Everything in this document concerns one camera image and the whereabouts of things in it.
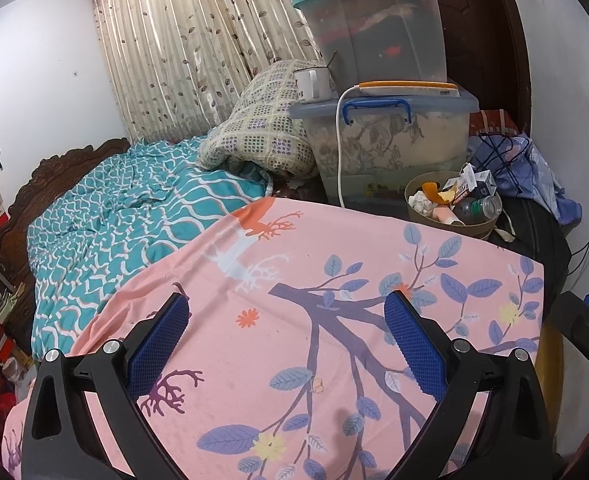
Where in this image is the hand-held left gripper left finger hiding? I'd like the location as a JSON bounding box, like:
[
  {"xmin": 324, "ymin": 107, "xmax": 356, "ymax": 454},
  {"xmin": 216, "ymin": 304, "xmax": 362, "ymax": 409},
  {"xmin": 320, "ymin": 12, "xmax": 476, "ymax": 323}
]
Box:
[{"xmin": 20, "ymin": 291, "xmax": 191, "ymax": 480}]

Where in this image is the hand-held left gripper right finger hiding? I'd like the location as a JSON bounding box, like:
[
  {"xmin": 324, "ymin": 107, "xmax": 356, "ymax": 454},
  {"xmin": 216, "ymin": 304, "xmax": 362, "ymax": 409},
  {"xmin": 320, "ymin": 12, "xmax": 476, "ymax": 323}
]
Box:
[{"xmin": 383, "ymin": 289, "xmax": 555, "ymax": 480}]

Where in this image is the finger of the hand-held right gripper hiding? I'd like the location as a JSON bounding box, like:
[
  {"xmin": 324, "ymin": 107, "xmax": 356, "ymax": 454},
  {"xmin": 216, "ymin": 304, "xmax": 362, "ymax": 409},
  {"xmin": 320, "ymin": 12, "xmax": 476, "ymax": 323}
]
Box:
[{"xmin": 557, "ymin": 289, "xmax": 589, "ymax": 396}]

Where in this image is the pink white cup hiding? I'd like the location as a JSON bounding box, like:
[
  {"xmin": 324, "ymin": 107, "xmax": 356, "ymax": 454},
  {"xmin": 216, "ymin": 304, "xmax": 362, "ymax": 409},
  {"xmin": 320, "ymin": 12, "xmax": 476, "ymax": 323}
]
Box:
[{"xmin": 435, "ymin": 207, "xmax": 468, "ymax": 226}]

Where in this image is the pink printed bed sheet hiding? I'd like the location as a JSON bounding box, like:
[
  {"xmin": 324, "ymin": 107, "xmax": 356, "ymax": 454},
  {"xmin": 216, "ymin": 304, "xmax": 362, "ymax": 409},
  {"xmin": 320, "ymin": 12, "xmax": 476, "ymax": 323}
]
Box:
[{"xmin": 2, "ymin": 197, "xmax": 545, "ymax": 480}]

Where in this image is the white crumpled tissue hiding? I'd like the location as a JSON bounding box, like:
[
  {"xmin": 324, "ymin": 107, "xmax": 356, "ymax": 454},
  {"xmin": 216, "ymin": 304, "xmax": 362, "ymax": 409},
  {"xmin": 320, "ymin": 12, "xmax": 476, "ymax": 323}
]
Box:
[{"xmin": 409, "ymin": 190, "xmax": 438, "ymax": 218}]

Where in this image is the teal patterned quilt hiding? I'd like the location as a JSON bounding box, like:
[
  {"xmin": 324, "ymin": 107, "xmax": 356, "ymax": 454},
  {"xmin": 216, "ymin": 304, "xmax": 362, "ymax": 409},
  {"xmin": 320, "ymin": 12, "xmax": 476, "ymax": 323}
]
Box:
[{"xmin": 27, "ymin": 135, "xmax": 275, "ymax": 361}]

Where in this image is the blue cloth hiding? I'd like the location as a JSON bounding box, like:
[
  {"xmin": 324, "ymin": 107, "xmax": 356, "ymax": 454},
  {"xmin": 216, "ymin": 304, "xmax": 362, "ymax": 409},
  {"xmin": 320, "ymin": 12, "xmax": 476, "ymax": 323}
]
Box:
[{"xmin": 467, "ymin": 132, "xmax": 583, "ymax": 223}]

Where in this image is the red white carton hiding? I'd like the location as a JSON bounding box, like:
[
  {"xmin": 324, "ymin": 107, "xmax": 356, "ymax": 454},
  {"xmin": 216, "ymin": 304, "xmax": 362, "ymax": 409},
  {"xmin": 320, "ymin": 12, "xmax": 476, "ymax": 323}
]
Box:
[{"xmin": 447, "ymin": 164, "xmax": 498, "ymax": 201}]

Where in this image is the carved wooden headboard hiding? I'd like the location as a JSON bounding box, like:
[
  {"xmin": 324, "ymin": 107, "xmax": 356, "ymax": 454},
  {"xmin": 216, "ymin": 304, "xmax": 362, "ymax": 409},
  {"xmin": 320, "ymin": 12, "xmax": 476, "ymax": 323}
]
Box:
[{"xmin": 0, "ymin": 137, "xmax": 132, "ymax": 301}]

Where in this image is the red printed bag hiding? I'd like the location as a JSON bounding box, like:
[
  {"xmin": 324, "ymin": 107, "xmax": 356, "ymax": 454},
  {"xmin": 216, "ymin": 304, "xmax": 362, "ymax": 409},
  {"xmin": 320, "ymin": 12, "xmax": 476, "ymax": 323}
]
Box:
[{"xmin": 469, "ymin": 110, "xmax": 518, "ymax": 136}]

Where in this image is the white orange power strip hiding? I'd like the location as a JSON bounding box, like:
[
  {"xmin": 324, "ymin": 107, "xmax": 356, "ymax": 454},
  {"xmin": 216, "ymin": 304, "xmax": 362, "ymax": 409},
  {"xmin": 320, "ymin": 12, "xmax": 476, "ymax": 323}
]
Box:
[{"xmin": 357, "ymin": 80, "xmax": 459, "ymax": 98}]

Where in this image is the white enamel mug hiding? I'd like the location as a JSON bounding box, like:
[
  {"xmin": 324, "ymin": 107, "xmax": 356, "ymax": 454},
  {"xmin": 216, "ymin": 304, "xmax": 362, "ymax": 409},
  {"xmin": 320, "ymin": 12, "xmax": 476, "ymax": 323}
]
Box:
[{"xmin": 293, "ymin": 66, "xmax": 336, "ymax": 103}]

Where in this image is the leaf-print curtain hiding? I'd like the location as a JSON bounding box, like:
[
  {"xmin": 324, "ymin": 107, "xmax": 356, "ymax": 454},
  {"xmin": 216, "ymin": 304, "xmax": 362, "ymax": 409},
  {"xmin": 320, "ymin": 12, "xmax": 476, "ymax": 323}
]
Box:
[{"xmin": 89, "ymin": 0, "xmax": 325, "ymax": 143}]

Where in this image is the clear storage box teal lid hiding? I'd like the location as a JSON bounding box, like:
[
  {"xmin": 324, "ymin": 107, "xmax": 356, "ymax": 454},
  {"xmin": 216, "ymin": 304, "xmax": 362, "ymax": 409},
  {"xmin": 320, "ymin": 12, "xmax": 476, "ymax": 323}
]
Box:
[{"xmin": 293, "ymin": 0, "xmax": 448, "ymax": 93}]

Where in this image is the dark brown door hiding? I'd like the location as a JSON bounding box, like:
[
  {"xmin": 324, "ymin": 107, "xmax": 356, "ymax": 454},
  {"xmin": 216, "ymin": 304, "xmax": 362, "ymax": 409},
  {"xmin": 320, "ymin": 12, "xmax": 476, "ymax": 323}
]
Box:
[{"xmin": 405, "ymin": 0, "xmax": 533, "ymax": 131}]

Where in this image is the white power cable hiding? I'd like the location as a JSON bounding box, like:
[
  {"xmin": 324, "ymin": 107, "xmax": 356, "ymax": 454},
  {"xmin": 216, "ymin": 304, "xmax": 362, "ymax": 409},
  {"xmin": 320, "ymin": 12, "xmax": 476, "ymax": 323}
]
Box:
[{"xmin": 335, "ymin": 85, "xmax": 363, "ymax": 208}]

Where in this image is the clear storage box blue handle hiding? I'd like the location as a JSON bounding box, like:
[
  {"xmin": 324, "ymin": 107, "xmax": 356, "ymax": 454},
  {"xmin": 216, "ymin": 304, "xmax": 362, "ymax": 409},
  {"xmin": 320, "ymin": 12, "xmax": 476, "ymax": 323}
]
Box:
[{"xmin": 289, "ymin": 82, "xmax": 480, "ymax": 208}]

